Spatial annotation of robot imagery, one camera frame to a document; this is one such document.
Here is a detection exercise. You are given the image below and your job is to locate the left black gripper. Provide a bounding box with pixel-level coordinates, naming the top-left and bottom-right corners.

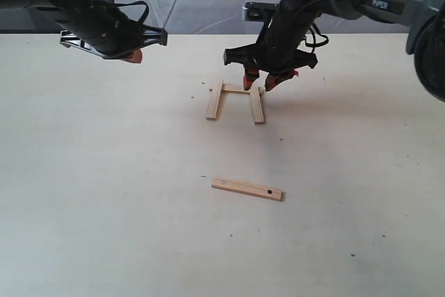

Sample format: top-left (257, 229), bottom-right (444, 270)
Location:
top-left (48, 0), bottom-right (168, 64)

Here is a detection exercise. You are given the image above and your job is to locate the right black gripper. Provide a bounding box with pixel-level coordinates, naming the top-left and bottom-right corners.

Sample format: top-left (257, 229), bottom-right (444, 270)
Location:
top-left (223, 8), bottom-right (318, 91)

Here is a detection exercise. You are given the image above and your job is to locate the plain wooden strip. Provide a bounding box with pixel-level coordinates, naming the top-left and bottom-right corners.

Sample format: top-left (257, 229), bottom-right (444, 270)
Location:
top-left (206, 80), bottom-right (223, 120)
top-left (250, 85), bottom-right (265, 125)

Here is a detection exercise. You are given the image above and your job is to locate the wooden strip with holes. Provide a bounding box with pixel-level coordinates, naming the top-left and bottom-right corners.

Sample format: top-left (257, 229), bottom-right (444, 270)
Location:
top-left (209, 83), bottom-right (264, 95)
top-left (211, 178), bottom-right (283, 202)

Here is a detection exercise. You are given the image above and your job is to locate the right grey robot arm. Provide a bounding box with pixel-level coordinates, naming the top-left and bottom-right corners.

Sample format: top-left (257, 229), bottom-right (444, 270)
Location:
top-left (223, 0), bottom-right (444, 100)

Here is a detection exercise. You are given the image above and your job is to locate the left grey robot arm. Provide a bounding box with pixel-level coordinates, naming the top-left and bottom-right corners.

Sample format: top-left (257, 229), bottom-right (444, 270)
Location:
top-left (1, 0), bottom-right (168, 63)

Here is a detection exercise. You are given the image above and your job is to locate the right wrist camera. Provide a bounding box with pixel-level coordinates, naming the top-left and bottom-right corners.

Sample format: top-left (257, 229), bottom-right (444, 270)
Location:
top-left (243, 2), bottom-right (278, 22)

